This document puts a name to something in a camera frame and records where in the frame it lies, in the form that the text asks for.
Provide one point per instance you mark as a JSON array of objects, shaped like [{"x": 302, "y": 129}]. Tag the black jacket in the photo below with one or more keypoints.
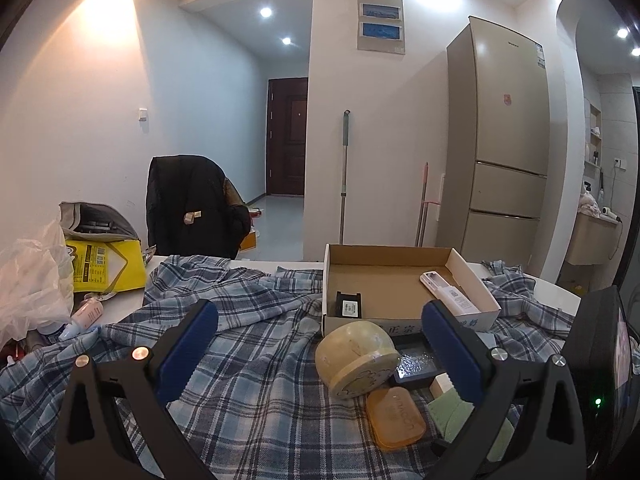
[{"x": 190, "y": 195}]

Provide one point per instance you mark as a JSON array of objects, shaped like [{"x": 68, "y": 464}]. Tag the white remote control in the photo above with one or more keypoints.
[{"x": 440, "y": 287}]

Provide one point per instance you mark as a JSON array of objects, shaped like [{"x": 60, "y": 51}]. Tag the orange soap case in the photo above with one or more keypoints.
[{"x": 395, "y": 417}]

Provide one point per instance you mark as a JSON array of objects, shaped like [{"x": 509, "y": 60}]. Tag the grey wall distribution box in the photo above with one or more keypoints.
[{"x": 381, "y": 25}]

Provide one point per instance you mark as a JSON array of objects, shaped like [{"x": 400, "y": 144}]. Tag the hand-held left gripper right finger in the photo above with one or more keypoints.
[{"x": 450, "y": 345}]

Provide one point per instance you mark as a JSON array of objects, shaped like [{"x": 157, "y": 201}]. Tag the beige refrigerator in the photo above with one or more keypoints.
[{"x": 500, "y": 135}]

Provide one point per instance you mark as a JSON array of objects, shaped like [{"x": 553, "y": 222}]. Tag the grey bag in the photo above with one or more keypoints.
[{"x": 95, "y": 220}]

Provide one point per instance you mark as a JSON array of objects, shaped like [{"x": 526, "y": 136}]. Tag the brown door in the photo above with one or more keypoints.
[{"x": 287, "y": 135}]

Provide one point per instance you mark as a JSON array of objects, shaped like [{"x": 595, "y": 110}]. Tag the shallow cardboard box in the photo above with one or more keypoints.
[{"x": 390, "y": 270}]

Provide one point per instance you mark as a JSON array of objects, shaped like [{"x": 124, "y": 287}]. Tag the white plastic bag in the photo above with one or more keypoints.
[{"x": 30, "y": 285}]

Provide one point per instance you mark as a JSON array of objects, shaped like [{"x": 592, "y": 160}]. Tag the pink bottle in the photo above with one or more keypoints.
[{"x": 87, "y": 312}]

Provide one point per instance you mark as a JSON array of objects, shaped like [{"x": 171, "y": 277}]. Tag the beige sink cabinet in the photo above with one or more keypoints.
[{"x": 592, "y": 240}]

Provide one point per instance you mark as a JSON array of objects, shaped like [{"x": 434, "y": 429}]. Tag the red broom stick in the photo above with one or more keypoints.
[{"x": 424, "y": 195}]

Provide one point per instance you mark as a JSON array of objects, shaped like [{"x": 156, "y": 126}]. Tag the green box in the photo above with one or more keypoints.
[{"x": 450, "y": 412}]

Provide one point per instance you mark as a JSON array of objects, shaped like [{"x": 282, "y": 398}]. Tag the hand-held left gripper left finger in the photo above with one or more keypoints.
[{"x": 187, "y": 345}]

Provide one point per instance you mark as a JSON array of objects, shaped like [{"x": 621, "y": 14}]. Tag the small black device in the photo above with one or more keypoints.
[{"x": 347, "y": 305}]

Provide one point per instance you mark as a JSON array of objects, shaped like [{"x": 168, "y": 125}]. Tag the black glitter tray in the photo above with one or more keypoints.
[{"x": 412, "y": 367}]

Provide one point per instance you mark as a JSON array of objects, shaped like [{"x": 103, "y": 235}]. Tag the orange floor box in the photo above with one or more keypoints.
[{"x": 250, "y": 240}]

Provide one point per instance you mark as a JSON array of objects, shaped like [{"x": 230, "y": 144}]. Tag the blue plaid shirt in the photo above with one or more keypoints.
[{"x": 260, "y": 385}]

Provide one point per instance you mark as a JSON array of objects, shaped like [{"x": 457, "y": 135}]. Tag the round pale green jar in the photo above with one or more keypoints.
[{"x": 350, "y": 355}]

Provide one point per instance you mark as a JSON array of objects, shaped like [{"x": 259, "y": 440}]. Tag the white hair dryer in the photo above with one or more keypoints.
[{"x": 609, "y": 212}]

